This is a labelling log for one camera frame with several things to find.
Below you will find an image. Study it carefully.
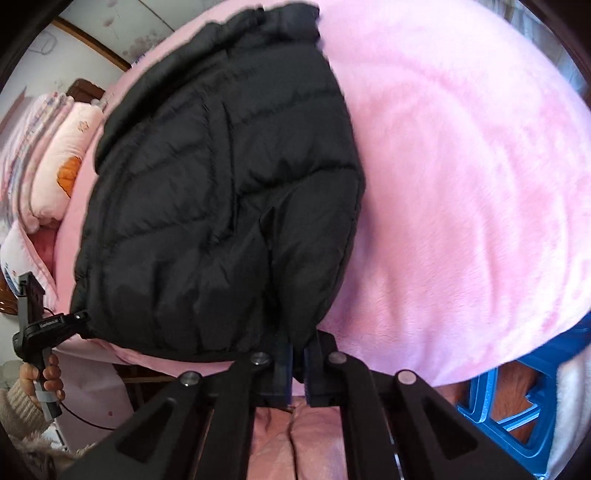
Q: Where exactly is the person's left hand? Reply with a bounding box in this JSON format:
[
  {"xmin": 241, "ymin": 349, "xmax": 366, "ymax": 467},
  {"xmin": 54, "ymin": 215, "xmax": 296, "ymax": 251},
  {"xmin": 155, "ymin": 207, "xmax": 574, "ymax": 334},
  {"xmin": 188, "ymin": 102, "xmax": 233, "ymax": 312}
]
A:
[{"xmin": 21, "ymin": 353, "xmax": 65, "ymax": 402}]

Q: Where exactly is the person's pink plush clothing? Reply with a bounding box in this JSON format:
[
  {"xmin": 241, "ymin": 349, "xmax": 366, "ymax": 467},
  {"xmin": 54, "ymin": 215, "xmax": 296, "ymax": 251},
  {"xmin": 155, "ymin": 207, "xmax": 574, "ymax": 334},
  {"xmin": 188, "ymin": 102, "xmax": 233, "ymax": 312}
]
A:
[{"xmin": 247, "ymin": 399, "xmax": 352, "ymax": 480}]

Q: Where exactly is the person's brown furry garment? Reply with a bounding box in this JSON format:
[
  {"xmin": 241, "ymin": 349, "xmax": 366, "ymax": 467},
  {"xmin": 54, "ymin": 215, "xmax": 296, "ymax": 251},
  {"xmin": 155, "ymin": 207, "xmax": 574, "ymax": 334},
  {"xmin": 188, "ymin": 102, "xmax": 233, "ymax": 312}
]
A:
[{"xmin": 9, "ymin": 436, "xmax": 88, "ymax": 480}]

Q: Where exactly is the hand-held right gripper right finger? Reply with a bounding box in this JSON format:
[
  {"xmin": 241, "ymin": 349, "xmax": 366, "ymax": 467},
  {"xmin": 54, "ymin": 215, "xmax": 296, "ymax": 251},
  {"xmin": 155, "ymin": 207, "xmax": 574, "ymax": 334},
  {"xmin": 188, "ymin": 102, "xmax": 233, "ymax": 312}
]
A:
[{"xmin": 302, "ymin": 330, "xmax": 550, "ymax": 480}]

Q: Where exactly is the white printed pillow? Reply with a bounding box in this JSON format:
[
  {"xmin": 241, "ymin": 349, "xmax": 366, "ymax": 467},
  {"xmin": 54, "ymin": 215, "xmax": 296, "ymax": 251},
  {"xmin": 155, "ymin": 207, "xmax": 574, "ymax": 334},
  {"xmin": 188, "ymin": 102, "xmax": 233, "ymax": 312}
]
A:
[{"xmin": 0, "ymin": 222, "xmax": 58, "ymax": 315}]

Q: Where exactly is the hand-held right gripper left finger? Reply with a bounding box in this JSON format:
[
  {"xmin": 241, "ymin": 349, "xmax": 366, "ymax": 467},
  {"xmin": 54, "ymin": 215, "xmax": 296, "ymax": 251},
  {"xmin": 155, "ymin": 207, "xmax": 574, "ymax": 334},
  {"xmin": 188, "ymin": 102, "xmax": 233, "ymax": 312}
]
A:
[{"xmin": 58, "ymin": 342, "xmax": 296, "ymax": 480}]

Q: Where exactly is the blue plastic stool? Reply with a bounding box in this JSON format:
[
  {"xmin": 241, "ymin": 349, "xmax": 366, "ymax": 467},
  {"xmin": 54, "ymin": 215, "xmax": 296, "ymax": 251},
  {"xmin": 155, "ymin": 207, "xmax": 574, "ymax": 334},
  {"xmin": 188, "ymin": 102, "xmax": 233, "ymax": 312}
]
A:
[{"xmin": 456, "ymin": 314, "xmax": 591, "ymax": 459}]

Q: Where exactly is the white plush cloth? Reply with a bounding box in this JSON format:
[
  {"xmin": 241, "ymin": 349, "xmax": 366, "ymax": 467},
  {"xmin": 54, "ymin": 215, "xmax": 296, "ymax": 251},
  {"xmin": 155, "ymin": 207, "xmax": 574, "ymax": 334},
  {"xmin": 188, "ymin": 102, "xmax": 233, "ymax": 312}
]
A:
[{"xmin": 542, "ymin": 351, "xmax": 591, "ymax": 476}]

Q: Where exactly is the floral sliding door wardrobe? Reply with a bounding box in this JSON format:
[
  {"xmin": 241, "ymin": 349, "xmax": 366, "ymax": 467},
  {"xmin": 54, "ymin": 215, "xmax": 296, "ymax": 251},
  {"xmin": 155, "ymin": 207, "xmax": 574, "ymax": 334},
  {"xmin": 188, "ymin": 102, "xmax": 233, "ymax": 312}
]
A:
[{"xmin": 51, "ymin": 0, "xmax": 185, "ymax": 72}]

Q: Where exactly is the black puffer jacket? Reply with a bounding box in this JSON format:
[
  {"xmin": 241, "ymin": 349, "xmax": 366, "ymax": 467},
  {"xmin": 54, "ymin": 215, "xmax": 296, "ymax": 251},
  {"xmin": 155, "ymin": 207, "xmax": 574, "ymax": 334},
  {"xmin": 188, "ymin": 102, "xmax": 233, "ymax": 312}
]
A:
[{"xmin": 69, "ymin": 2, "xmax": 368, "ymax": 363}]

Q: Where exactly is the peach cartoon print pillow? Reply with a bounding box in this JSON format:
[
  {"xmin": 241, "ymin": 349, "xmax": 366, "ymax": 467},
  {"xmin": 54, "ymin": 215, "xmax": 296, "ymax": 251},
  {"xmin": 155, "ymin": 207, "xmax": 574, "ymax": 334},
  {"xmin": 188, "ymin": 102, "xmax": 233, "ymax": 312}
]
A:
[{"xmin": 25, "ymin": 102, "xmax": 107, "ymax": 232}]

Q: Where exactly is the black cable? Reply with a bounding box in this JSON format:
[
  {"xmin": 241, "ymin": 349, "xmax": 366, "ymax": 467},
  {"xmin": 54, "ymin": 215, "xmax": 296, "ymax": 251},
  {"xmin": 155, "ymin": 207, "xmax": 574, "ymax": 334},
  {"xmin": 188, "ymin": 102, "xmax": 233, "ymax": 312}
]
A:
[{"xmin": 41, "ymin": 305, "xmax": 118, "ymax": 432}]

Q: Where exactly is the pink bed blanket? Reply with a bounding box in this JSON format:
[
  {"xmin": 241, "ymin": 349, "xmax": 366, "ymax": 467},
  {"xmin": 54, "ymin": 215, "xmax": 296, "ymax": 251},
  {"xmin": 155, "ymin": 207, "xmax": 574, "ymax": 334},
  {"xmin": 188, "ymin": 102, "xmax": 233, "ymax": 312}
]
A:
[{"xmin": 53, "ymin": 0, "xmax": 591, "ymax": 388}]

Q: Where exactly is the wooden headboard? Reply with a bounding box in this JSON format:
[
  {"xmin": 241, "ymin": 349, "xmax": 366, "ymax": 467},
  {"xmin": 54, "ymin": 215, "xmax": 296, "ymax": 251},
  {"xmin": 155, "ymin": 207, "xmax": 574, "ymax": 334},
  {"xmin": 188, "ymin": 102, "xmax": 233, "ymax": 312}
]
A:
[{"xmin": 67, "ymin": 78, "xmax": 109, "ymax": 104}]

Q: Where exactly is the person's left forearm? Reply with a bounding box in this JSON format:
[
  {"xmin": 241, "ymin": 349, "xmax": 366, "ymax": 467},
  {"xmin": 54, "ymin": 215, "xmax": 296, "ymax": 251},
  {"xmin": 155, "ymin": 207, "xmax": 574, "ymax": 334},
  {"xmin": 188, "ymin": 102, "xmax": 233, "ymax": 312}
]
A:
[{"xmin": 0, "ymin": 376, "xmax": 54, "ymax": 439}]

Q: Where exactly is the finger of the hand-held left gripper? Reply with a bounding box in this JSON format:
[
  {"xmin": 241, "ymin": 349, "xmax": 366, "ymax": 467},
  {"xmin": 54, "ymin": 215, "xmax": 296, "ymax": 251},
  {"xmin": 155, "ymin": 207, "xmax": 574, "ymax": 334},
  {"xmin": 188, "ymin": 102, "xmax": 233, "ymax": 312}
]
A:
[{"xmin": 69, "ymin": 311, "xmax": 93, "ymax": 340}]

